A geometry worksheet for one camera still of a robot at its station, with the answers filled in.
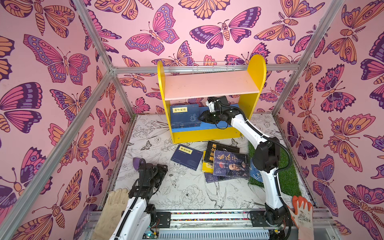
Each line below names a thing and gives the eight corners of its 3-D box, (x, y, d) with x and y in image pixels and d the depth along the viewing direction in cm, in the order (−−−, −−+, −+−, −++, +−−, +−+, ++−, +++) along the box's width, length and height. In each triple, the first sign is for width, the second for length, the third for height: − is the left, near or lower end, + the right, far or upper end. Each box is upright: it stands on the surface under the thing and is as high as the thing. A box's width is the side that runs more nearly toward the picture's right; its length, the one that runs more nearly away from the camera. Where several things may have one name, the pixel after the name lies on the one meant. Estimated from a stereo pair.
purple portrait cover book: (212, 176, 89) (213, 171, 84) (214, 155, 98) (215, 150, 93) (246, 181, 87) (250, 176, 82) (245, 159, 96) (248, 153, 91)
